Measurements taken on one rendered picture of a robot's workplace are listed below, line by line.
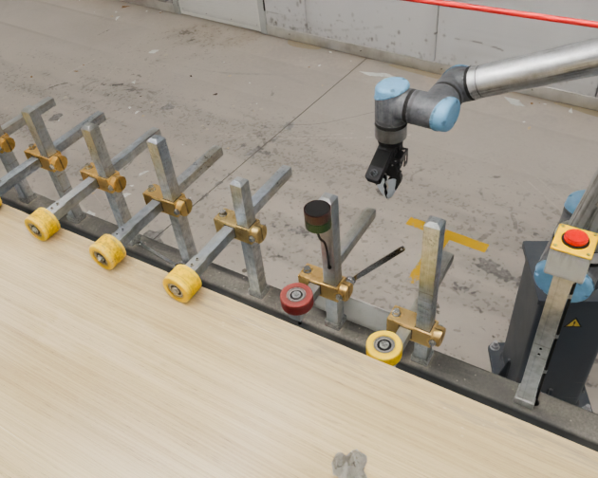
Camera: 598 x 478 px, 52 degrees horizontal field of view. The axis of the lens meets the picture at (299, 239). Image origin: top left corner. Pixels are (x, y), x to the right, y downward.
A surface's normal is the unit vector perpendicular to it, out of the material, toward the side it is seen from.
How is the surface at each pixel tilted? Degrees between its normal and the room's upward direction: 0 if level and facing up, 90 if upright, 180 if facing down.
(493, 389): 0
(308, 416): 0
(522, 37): 90
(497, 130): 0
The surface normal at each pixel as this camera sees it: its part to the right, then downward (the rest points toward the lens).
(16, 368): -0.08, -0.73
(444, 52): -0.57, 0.60
